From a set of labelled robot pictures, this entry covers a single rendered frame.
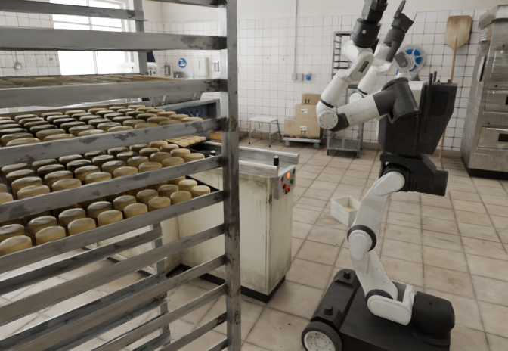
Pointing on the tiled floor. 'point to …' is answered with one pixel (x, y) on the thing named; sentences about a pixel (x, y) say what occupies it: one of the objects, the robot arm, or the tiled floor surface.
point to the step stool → (265, 128)
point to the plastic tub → (345, 209)
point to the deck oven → (488, 101)
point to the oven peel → (458, 29)
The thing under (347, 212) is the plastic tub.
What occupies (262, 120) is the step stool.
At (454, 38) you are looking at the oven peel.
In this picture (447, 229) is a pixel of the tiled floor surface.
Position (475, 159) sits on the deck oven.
